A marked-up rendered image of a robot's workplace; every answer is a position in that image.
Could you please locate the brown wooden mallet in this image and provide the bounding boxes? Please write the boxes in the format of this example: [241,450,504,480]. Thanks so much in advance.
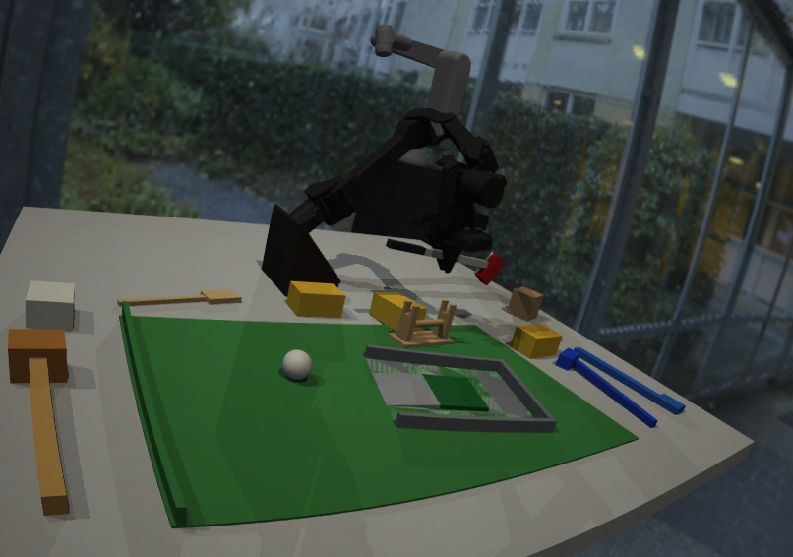
[8,329,69,516]

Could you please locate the brown cube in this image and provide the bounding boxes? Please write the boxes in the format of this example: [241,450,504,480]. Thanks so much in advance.
[507,287,543,321]

